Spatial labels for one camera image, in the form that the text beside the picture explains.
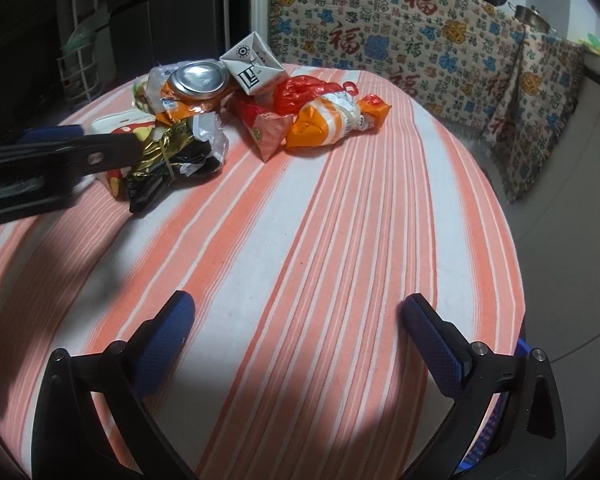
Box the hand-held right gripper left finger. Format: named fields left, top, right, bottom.
left=30, top=290, right=203, bottom=480

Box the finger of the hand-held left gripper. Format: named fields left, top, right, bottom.
left=74, top=131, right=147, bottom=177
left=15, top=126, right=88, bottom=147

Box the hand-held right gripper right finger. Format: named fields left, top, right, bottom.
left=401, top=294, right=568, bottom=480

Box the red and yellow snack wrapper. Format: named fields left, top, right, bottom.
left=102, top=167, right=131, bottom=198

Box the white and red paper box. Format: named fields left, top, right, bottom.
left=89, top=112, right=157, bottom=136

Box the black and gold snack wrapper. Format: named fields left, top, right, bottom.
left=125, top=112, right=230, bottom=216

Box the red triangular packet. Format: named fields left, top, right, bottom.
left=240, top=110, right=296, bottom=163

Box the orange and white snack bag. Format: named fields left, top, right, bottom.
left=285, top=94, right=392, bottom=151

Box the green and white wrapper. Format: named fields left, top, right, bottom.
left=131, top=77, right=153, bottom=111

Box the green plastic bag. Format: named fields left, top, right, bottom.
left=62, top=27, right=98, bottom=53

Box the crushed aluminium can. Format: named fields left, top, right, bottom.
left=169, top=60, right=231, bottom=98

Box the orange striped tablecloth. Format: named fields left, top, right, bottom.
left=0, top=62, right=526, bottom=480

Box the black refrigerator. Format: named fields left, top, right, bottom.
left=105, top=0, right=251, bottom=81

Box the red plastic bag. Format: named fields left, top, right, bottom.
left=228, top=75, right=361, bottom=133

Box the printed blanket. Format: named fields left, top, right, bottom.
left=267, top=0, right=586, bottom=203

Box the steel pot with lid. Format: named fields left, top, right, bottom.
left=510, top=2, right=556, bottom=33

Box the white wire rack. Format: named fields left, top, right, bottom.
left=55, top=42, right=106, bottom=103

